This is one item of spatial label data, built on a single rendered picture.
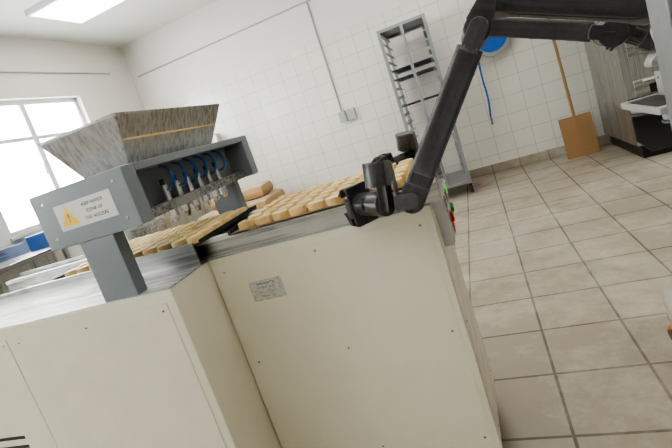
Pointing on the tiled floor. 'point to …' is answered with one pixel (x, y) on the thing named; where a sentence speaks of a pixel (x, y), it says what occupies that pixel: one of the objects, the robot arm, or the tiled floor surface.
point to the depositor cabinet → (131, 372)
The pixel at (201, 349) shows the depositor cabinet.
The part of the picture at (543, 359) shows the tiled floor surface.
